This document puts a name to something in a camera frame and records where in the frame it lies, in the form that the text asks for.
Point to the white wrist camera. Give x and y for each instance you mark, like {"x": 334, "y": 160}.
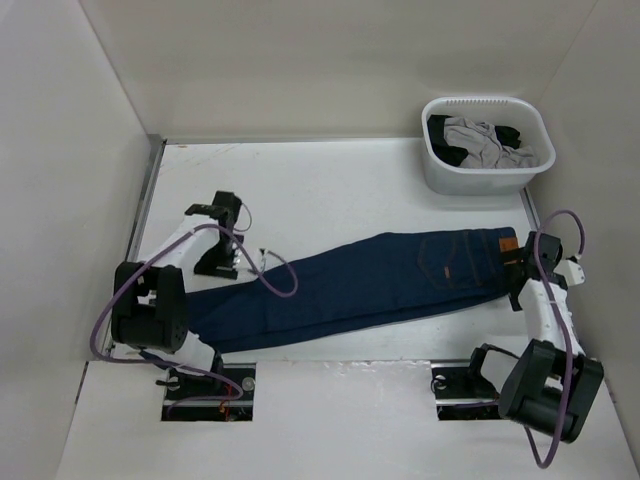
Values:
{"x": 252, "y": 264}
{"x": 571, "y": 271}

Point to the dark blue denim trousers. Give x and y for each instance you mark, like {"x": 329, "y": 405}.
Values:
{"x": 385, "y": 279}

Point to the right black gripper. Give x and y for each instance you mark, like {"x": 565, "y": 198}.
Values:
{"x": 512, "y": 255}

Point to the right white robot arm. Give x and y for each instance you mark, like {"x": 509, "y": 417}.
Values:
{"x": 553, "y": 361}

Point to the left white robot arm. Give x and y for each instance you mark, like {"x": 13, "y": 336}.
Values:
{"x": 152, "y": 317}

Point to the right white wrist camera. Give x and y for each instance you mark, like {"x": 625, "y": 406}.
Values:
{"x": 571, "y": 271}

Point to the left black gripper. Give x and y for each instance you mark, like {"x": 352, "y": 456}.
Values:
{"x": 205, "y": 265}

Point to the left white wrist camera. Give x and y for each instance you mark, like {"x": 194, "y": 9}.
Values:
{"x": 252, "y": 264}

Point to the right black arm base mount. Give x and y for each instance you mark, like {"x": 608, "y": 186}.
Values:
{"x": 462, "y": 392}

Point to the grey garment in basket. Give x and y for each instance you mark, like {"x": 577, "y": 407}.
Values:
{"x": 502, "y": 157}

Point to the black garment in basket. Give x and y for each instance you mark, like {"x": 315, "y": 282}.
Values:
{"x": 453, "y": 139}

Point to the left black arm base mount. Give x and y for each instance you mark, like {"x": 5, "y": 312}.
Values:
{"x": 192, "y": 398}

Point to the white plastic laundry basket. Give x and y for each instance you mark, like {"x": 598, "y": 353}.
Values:
{"x": 496, "y": 110}

